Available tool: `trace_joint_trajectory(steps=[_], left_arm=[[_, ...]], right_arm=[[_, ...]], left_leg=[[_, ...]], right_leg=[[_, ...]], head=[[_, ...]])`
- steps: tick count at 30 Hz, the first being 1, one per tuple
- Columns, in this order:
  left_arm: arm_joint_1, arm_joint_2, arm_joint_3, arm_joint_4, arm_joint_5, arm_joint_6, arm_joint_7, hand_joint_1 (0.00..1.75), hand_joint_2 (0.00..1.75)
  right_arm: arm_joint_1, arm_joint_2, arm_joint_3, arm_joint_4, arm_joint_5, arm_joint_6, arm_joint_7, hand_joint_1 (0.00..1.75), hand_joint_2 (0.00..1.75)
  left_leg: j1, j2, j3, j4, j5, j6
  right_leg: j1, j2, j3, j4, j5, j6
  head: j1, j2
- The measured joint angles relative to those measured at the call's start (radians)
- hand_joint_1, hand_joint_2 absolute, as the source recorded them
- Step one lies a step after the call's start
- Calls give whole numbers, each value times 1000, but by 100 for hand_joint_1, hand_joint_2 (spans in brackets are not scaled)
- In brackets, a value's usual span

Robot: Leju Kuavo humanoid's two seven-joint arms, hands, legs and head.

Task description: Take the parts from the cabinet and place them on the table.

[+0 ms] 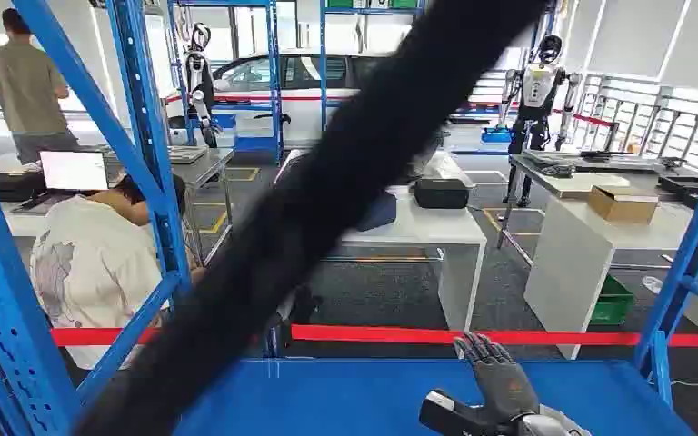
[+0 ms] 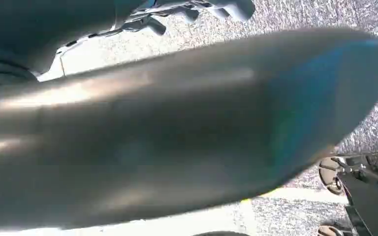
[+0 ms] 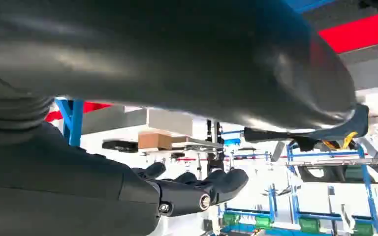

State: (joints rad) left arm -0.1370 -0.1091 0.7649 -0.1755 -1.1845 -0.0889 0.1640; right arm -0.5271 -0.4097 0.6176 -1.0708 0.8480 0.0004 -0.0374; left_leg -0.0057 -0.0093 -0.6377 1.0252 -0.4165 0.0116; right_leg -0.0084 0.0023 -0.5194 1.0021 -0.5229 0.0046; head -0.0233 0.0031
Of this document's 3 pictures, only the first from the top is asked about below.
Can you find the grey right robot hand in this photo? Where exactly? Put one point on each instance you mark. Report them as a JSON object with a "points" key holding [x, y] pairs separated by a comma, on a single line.
{"points": [[505, 385]]}

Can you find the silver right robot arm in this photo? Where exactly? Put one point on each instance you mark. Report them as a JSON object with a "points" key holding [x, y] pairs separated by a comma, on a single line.
{"points": [[551, 424]]}

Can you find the blue steel shelf rack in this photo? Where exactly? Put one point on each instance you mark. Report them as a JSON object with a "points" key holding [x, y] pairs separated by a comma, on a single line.
{"points": [[385, 397]]}

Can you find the red barrier tape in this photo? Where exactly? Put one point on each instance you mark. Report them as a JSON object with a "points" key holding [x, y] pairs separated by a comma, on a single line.
{"points": [[385, 335]]}

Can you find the white table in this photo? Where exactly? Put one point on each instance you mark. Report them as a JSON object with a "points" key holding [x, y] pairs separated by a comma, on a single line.
{"points": [[572, 271], [439, 225]]}

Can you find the green crate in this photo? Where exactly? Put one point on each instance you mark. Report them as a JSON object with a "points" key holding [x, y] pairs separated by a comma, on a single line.
{"points": [[613, 304]]}

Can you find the black bag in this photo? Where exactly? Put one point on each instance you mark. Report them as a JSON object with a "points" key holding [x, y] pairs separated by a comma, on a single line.
{"points": [[18, 186], [442, 194]]}

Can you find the steel table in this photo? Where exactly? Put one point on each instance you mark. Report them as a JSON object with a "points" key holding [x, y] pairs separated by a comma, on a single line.
{"points": [[572, 183], [204, 165]]}

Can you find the dark blue pouch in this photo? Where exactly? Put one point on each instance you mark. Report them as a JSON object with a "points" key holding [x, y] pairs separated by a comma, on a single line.
{"points": [[380, 212]]}

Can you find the cardboard box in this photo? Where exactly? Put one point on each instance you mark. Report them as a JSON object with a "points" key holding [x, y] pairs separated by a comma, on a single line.
{"points": [[623, 206]]}

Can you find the blue crate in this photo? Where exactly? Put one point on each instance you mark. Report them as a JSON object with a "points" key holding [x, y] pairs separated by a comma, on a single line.
{"points": [[496, 135]]}

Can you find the black tray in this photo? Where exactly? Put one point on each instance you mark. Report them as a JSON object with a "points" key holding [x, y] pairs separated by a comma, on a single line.
{"points": [[683, 186]]}

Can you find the humanoid robot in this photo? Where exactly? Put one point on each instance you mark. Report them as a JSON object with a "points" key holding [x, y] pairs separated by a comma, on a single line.
{"points": [[197, 72], [538, 90]]}

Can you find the metal railing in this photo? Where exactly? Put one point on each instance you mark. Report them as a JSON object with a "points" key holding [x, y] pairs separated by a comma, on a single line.
{"points": [[656, 120]]}

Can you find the white car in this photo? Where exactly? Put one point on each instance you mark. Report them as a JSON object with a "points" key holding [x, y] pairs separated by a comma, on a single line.
{"points": [[301, 114]]}

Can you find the blue bin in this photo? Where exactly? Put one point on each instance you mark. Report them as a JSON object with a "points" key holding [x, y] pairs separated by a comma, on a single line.
{"points": [[255, 143]]}

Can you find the person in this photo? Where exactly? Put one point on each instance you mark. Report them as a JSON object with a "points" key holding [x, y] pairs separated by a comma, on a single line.
{"points": [[90, 271], [27, 90]]}

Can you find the white laptop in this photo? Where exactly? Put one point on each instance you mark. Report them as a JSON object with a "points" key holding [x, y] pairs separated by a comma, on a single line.
{"points": [[75, 170]]}

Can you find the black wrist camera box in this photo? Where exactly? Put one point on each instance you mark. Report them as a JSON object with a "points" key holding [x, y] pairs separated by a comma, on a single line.
{"points": [[445, 415]]}

